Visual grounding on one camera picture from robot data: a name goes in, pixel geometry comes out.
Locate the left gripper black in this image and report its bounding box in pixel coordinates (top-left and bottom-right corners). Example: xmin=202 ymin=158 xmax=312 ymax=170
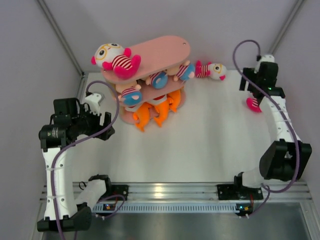
xmin=71 ymin=104 xmax=114 ymax=141

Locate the orange shrimp plush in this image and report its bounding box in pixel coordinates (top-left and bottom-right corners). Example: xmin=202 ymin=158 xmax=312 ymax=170
xmin=152 ymin=89 xmax=182 ymax=127
xmin=132 ymin=102 xmax=156 ymax=132

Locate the boy doll striped shirt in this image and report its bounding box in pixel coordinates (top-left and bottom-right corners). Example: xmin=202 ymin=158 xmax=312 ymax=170
xmin=145 ymin=71 xmax=168 ymax=89

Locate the boy doll black hair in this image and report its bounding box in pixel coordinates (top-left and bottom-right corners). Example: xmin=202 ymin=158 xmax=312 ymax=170
xmin=165 ymin=61 xmax=196 ymax=82

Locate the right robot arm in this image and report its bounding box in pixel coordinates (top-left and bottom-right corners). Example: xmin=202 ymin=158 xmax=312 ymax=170
xmin=233 ymin=59 xmax=312 ymax=199

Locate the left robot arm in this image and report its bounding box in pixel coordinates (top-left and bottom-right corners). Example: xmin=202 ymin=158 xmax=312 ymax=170
xmin=37 ymin=93 xmax=115 ymax=233

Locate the boy doll on middle shelf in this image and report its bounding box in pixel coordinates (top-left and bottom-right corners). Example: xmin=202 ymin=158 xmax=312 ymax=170
xmin=115 ymin=83 xmax=143 ymax=106

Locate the pink three-tier toy shelf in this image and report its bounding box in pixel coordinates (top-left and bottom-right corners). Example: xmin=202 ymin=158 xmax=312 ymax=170
xmin=99 ymin=35 xmax=190 ymax=125

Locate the white pink doll on shelf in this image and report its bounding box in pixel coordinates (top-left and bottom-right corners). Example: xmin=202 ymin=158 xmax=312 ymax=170
xmin=90 ymin=43 xmax=142 ymax=80

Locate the white pink doll right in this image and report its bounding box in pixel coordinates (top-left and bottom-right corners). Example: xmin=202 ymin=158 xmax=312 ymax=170
xmin=246 ymin=97 xmax=262 ymax=113

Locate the white pink doll back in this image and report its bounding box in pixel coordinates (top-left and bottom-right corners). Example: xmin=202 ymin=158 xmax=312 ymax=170
xmin=195 ymin=60 xmax=227 ymax=81

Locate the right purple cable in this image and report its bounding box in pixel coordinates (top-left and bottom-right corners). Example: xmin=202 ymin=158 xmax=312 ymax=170
xmin=232 ymin=39 xmax=302 ymax=218

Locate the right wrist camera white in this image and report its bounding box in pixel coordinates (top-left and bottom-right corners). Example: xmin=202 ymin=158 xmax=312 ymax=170
xmin=254 ymin=54 xmax=275 ymax=74

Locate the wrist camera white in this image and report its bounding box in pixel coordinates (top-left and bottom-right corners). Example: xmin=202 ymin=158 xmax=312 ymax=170
xmin=83 ymin=92 xmax=105 ymax=115
xmin=254 ymin=54 xmax=275 ymax=74

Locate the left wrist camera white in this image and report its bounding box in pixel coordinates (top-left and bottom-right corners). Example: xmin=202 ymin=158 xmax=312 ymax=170
xmin=83 ymin=92 xmax=105 ymax=115

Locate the aluminium left frame rail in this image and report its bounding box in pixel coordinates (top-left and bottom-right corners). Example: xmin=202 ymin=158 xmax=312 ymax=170
xmin=52 ymin=72 xmax=88 ymax=183

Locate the aluminium frame rail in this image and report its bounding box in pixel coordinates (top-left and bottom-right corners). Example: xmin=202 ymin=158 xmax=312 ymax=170
xmin=39 ymin=181 xmax=313 ymax=201
xmin=52 ymin=72 xmax=88 ymax=183

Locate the aluminium front frame rail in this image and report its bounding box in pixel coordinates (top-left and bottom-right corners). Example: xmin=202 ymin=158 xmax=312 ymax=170
xmin=39 ymin=181 xmax=313 ymax=201

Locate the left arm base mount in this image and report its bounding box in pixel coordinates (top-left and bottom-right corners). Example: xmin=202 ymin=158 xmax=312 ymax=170
xmin=107 ymin=184 xmax=129 ymax=200

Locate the white slotted cable duct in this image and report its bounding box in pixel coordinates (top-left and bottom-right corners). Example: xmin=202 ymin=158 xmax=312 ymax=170
xmin=92 ymin=202 xmax=250 ymax=214

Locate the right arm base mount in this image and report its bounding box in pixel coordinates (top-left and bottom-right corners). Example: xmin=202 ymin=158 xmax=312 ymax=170
xmin=217 ymin=184 xmax=264 ymax=201

